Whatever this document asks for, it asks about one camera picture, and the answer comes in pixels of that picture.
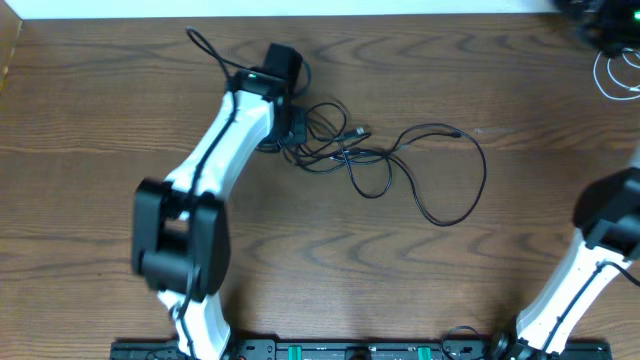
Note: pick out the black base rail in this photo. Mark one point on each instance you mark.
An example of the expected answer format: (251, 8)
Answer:
(266, 349)

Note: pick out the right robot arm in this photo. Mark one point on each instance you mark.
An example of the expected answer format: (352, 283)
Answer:
(606, 216)

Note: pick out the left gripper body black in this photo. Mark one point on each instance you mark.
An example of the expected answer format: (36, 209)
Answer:
(295, 129)

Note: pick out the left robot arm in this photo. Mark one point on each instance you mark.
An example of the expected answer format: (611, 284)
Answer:
(180, 242)

